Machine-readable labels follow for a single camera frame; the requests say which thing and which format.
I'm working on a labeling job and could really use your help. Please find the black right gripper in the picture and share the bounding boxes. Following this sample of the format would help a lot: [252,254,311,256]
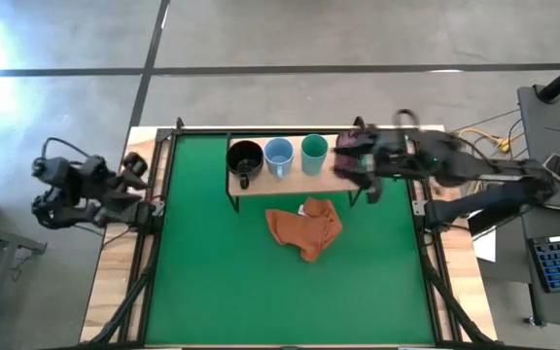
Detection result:
[332,128,411,205]

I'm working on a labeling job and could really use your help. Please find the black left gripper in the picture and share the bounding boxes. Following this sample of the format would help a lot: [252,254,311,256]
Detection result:
[79,151,151,203]

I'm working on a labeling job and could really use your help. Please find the dark purple cup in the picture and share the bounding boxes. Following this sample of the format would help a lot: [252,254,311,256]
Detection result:
[332,128,376,182]

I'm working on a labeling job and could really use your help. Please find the teal plastic cup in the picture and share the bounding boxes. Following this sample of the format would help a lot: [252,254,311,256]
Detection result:
[299,133,331,177]

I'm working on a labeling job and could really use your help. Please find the light blue mug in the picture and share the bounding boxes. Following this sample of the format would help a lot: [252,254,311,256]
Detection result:
[262,137,297,181]

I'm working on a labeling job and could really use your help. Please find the black mug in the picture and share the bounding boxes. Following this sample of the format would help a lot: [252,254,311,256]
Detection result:
[225,139,265,192]

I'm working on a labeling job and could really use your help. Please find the orange cloth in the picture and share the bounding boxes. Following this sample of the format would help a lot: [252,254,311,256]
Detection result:
[264,196,344,263]

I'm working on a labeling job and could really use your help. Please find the white paper sheet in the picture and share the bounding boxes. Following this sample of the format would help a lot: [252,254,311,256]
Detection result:
[471,206,498,264]

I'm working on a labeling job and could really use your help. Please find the green table mat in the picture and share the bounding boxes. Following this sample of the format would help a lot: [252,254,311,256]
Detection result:
[144,131,436,346]

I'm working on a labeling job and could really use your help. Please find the grey desk top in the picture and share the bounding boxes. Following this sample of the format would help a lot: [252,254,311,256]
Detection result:
[516,85,560,215]

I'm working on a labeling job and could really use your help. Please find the grey keyboard desk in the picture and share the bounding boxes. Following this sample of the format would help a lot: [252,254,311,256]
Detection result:
[519,203,560,328]

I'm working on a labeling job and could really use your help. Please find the wooden shelf with black frame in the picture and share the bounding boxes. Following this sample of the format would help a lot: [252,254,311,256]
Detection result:
[225,129,367,214]

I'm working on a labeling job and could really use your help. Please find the black metal table frame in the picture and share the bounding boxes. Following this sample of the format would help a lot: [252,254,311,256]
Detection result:
[41,116,529,350]

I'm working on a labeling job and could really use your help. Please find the yellow cable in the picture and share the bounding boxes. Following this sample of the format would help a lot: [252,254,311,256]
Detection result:
[456,126,528,195]

